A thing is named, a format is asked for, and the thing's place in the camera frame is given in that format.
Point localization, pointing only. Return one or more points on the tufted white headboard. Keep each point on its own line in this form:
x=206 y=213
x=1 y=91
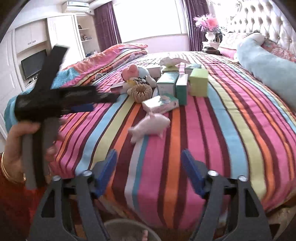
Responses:
x=271 y=18

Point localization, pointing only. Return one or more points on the white air conditioner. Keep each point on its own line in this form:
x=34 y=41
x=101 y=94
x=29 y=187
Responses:
x=76 y=7

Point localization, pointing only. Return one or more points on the large lime green box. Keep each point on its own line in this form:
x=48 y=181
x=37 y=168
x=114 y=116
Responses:
x=198 y=80

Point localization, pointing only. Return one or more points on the striped colourful bedspread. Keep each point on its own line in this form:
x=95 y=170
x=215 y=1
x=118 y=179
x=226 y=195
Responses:
x=242 y=127

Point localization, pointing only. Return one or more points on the flat teal white box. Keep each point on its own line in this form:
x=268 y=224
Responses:
x=160 y=104

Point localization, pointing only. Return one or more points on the pink patterned pillow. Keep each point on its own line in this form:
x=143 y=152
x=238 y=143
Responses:
x=278 y=51

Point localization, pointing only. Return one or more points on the white wardrobe cabinet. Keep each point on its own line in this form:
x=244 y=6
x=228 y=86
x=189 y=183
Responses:
x=74 y=31

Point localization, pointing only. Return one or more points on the small lime green box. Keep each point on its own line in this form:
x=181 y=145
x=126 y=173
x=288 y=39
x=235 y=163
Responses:
x=171 y=69

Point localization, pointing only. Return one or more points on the teal bear mosquito liquid box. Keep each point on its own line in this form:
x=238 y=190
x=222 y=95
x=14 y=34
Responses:
x=166 y=84

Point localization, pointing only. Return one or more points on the grey round trash bin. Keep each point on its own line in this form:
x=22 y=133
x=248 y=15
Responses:
x=125 y=229

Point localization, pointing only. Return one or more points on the pink flowers in white vase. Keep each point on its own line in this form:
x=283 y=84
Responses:
x=208 y=23

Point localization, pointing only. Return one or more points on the black television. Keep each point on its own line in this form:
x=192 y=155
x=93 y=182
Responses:
x=33 y=64

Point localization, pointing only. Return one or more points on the pink plush dolphin toy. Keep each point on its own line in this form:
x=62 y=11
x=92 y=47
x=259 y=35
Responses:
x=152 y=124

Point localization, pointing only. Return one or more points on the white yellow plush bear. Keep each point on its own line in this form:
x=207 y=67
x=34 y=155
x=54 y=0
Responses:
x=128 y=84

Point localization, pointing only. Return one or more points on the light blue long plush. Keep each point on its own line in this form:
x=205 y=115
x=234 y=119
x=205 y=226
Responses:
x=276 y=73

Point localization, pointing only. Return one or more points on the green white tall box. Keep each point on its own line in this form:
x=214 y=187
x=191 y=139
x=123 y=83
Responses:
x=182 y=89

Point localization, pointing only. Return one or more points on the white bedside table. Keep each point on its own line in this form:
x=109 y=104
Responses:
x=211 y=48

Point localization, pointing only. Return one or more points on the brown woven round object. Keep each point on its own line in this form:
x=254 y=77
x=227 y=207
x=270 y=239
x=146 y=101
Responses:
x=141 y=92

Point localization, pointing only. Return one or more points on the person's left hand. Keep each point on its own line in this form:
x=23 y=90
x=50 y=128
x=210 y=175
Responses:
x=11 y=161

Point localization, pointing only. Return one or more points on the folded colourful quilt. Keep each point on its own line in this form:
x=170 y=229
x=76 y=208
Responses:
x=81 y=73

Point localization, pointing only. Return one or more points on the pink round plush toy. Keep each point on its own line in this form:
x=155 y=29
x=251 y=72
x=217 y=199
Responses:
x=133 y=71

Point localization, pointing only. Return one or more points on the purple curtain left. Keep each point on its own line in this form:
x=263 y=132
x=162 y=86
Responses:
x=106 y=26

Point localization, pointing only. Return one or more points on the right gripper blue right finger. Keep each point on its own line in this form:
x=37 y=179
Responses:
x=196 y=172

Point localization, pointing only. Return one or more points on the small teal white box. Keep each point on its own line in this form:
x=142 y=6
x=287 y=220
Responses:
x=190 y=67

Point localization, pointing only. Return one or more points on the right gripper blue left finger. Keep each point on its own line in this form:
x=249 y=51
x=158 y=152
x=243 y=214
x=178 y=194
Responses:
x=102 y=172

